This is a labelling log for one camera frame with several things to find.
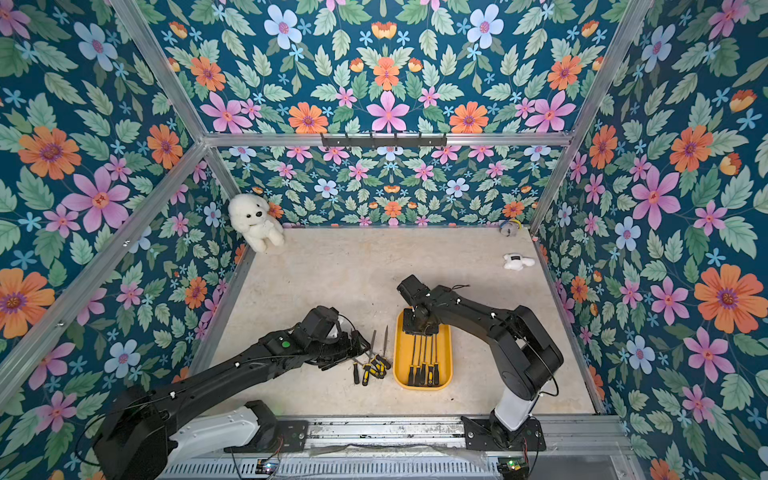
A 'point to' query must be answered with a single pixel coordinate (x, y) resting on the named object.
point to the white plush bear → (249, 215)
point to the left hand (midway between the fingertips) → (366, 352)
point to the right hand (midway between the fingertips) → (411, 328)
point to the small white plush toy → (517, 261)
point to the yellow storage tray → (421, 362)
